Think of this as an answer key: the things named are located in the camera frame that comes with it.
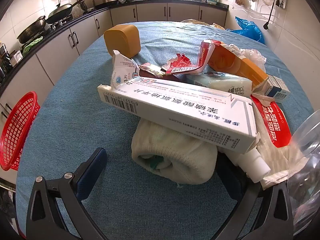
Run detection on cream striped wrapper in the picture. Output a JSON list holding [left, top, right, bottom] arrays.
[[252, 115, 308, 189]]

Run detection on torn white carton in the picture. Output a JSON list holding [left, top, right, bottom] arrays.
[[110, 50, 213, 93]]

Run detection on white knitted cloth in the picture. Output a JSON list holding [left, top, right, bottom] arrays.
[[132, 119, 218, 187]]

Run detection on black wok with lid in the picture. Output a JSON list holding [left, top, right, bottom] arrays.
[[46, 0, 85, 25]]

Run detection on black kitchen countertop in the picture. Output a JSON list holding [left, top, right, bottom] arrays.
[[0, 0, 229, 90]]

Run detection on beige lower kitchen cabinets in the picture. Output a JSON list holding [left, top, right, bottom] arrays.
[[0, 4, 229, 135]]

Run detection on orange cardboard box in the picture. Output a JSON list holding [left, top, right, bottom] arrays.
[[207, 43, 270, 92]]

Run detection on red white torn wrapper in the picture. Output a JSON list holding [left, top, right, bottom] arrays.
[[161, 53, 208, 75]]

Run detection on red plastic mesh basket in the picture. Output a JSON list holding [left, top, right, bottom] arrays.
[[0, 91, 41, 172]]

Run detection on blue plastic bag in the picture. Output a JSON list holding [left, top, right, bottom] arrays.
[[235, 16, 265, 44]]

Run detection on small blue white box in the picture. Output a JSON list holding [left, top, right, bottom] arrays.
[[264, 75, 292, 103]]

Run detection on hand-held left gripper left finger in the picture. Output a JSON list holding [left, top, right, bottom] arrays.
[[26, 147, 108, 240]]

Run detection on tan plastic container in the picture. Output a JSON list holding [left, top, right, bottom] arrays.
[[104, 24, 141, 58]]

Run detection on gas stove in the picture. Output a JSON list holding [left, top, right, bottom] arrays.
[[47, 15, 74, 30]]

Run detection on red plastic packet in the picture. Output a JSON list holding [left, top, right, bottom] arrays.
[[251, 94, 293, 149]]

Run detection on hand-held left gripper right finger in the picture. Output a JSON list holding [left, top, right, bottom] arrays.
[[216, 153, 293, 240]]

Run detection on black power cable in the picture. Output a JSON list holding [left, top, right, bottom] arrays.
[[262, 0, 287, 30]]

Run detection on clear plastic bottle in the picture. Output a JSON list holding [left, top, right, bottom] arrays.
[[286, 110, 320, 233]]

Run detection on pale green tissue pack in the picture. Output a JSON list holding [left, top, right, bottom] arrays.
[[185, 72, 252, 98]]

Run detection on blue tablecloth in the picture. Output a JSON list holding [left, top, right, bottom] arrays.
[[15, 21, 315, 240]]

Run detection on brown foil wrapper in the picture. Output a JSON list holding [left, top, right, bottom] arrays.
[[138, 64, 167, 79]]

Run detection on torn red carton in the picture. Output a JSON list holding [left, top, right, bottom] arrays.
[[197, 40, 222, 73]]

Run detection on small white plastic bottle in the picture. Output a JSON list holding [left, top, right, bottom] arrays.
[[231, 146, 272, 183]]

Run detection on green dish cloth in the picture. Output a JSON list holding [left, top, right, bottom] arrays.
[[22, 37, 44, 55]]

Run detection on black open wok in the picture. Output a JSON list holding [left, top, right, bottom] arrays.
[[16, 15, 48, 44]]

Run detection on translucent white plastic bag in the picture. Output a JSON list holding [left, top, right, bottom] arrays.
[[226, 44, 267, 73]]

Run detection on long white medicine box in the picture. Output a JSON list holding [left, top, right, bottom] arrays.
[[97, 76, 258, 154]]

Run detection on yellow plastic bag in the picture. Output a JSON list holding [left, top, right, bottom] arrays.
[[176, 19, 225, 30]]

